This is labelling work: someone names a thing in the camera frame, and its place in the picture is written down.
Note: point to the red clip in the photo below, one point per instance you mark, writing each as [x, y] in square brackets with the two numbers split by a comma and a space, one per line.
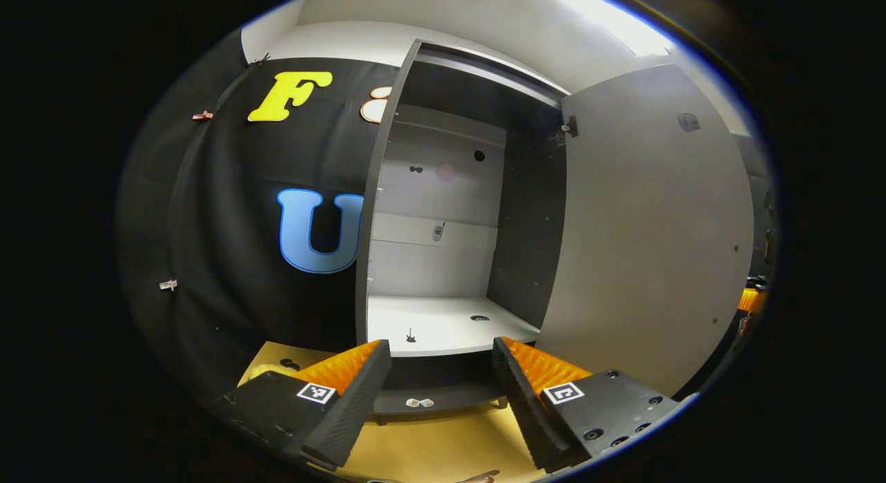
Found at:
[202, 115]

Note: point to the dark grey cabinet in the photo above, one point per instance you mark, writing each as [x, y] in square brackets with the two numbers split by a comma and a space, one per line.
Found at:
[443, 261]

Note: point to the black backdrop cloth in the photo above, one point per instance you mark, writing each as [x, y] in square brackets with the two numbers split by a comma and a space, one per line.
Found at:
[221, 213]

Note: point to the beige cabinet door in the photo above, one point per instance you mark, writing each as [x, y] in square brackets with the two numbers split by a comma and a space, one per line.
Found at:
[651, 241]

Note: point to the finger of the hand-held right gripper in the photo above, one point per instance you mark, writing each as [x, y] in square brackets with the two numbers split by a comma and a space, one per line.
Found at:
[751, 299]

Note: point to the black clip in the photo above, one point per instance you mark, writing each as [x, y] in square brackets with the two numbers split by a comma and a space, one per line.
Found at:
[259, 59]

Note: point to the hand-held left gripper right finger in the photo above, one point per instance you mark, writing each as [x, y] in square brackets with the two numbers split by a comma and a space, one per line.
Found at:
[526, 407]

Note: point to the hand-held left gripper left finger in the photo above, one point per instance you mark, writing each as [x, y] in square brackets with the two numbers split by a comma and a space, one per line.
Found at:
[349, 414]

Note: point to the white clip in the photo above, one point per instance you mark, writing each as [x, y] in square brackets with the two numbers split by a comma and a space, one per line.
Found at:
[168, 284]

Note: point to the long ceiling light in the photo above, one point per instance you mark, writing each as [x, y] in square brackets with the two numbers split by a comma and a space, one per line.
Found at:
[616, 16]

